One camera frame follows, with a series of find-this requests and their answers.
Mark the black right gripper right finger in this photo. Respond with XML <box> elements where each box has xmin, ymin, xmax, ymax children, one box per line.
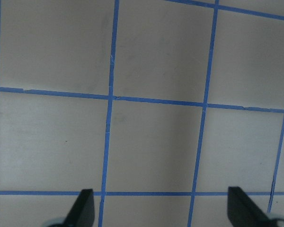
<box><xmin>227</xmin><ymin>186</ymin><xmax>274</xmax><ymax>227</ymax></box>

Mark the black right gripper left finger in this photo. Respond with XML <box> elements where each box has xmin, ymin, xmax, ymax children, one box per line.
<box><xmin>62</xmin><ymin>189</ymin><xmax>95</xmax><ymax>227</ymax></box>

